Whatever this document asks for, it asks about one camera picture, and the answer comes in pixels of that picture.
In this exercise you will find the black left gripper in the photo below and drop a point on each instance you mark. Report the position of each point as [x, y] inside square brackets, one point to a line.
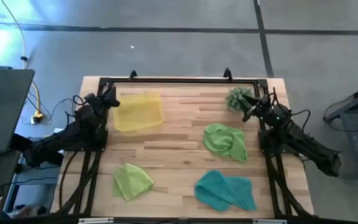
[95, 105]

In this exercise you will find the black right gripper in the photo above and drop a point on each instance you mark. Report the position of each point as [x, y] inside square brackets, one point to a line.
[264, 107]

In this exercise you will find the lime green microfiber towel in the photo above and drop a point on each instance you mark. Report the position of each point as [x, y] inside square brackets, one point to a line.
[130, 182]

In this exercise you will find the teal microfiber towel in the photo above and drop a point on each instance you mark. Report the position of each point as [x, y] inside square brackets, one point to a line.
[216, 191]

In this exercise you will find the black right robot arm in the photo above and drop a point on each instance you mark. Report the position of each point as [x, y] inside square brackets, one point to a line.
[306, 146]

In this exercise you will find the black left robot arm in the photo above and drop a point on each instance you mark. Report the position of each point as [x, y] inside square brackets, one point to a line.
[61, 140]

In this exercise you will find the yellow translucent plastic basket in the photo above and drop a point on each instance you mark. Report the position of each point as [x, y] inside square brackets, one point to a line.
[138, 112]

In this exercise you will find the potted green succulent plant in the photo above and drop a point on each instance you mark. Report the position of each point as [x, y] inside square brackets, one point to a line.
[235, 98]

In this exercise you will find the yellow power plug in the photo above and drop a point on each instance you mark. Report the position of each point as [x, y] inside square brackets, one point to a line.
[37, 117]

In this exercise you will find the gray metal desk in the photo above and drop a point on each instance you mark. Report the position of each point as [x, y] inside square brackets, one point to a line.
[351, 143]

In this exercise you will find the black side desk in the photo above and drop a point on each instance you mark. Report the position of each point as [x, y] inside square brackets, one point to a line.
[2, 169]

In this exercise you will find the black frame clamp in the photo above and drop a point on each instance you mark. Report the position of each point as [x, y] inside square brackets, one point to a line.
[132, 75]
[227, 74]

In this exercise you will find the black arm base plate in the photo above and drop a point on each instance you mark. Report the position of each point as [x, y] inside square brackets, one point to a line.
[267, 143]
[103, 141]

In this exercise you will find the silver edge bracket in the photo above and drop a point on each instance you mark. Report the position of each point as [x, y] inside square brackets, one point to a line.
[269, 221]
[95, 221]

